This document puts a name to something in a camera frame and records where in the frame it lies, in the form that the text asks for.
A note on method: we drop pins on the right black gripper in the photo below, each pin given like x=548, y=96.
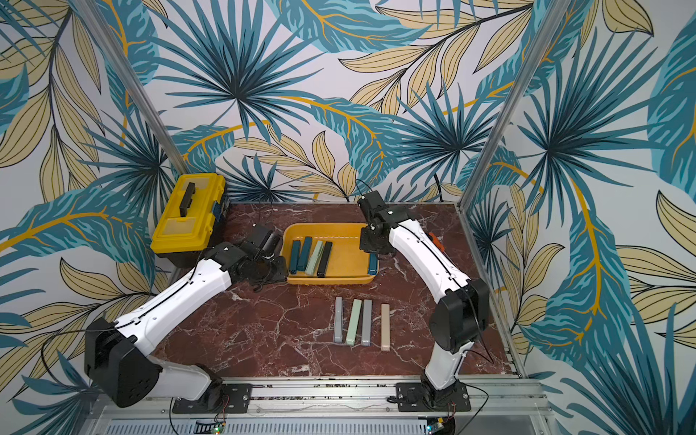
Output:
x=372, y=245

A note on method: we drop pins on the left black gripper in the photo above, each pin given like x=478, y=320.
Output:
x=282, y=273

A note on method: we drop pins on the light green pruner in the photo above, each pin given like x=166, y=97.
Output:
x=314, y=259
x=354, y=320

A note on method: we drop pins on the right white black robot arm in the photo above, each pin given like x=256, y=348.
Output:
x=462, y=304

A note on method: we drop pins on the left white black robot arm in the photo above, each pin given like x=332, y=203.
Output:
x=119, y=354

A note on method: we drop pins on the yellow plastic storage tray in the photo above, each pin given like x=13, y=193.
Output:
x=347, y=263

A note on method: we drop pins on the orange screwdriver right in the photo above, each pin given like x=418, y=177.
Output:
x=436, y=242

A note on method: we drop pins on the grey pruner right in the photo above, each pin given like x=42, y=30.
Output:
x=367, y=319

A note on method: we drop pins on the grey pruner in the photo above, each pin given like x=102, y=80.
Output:
x=367, y=319
x=338, y=318

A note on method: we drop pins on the beige pruner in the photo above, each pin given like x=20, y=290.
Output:
x=385, y=328

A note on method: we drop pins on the yellow black toolbox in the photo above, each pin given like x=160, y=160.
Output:
x=193, y=220

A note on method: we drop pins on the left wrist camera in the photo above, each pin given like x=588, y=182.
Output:
x=265, y=241

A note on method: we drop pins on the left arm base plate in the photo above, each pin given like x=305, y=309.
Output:
x=219, y=398

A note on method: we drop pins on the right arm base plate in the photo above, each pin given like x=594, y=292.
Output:
x=421, y=397

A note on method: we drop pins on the left aluminium corner post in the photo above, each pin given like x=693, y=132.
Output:
x=115, y=54

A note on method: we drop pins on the aluminium corner post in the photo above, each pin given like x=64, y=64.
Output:
x=526, y=71
x=115, y=54

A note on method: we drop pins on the aluminium front rail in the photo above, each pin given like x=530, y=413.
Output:
x=486, y=404

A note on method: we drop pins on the right aluminium corner post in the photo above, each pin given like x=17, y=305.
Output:
x=526, y=71

